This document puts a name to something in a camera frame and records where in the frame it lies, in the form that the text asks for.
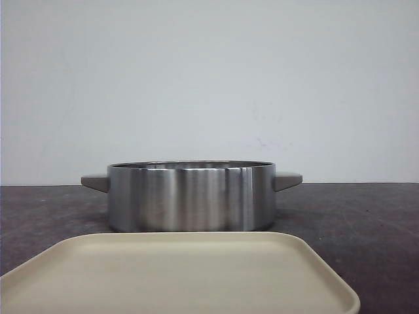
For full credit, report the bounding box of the stainless steel steamer pot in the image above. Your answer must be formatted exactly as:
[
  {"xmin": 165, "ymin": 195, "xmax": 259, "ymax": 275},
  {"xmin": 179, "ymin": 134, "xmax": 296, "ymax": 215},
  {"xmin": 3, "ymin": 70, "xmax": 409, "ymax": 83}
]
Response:
[{"xmin": 81, "ymin": 160, "xmax": 302, "ymax": 232}]

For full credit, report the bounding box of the beige rectangular tray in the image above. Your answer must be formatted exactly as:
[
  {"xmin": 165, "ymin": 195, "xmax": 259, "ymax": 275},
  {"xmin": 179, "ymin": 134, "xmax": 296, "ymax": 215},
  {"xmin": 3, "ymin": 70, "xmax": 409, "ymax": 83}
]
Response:
[{"xmin": 1, "ymin": 232, "xmax": 361, "ymax": 313}]

